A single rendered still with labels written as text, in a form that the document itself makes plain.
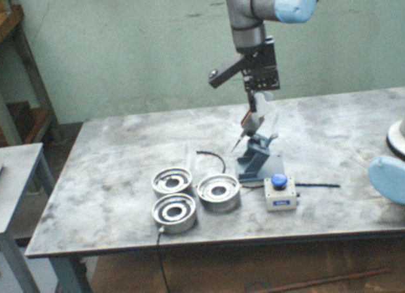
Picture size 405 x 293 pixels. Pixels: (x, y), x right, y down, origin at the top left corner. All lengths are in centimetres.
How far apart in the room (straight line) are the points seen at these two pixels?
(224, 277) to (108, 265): 35
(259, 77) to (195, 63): 170
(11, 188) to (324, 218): 102
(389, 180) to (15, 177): 121
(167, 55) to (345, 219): 185
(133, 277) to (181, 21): 162
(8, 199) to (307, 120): 96
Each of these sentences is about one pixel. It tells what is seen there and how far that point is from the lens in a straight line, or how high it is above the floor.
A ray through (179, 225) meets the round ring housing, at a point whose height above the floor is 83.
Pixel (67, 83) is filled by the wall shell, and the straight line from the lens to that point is 304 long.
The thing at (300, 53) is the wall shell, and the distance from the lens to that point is 283.
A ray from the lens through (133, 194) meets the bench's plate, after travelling 134.
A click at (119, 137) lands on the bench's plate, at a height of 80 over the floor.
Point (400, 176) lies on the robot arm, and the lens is 102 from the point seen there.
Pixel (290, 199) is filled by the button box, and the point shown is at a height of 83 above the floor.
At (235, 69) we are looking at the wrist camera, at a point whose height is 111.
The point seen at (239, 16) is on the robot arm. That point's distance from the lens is 109.
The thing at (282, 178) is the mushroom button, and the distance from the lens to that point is 119.
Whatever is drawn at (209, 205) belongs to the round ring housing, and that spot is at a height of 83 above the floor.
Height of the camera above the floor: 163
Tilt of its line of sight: 35 degrees down
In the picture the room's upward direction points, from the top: 10 degrees counter-clockwise
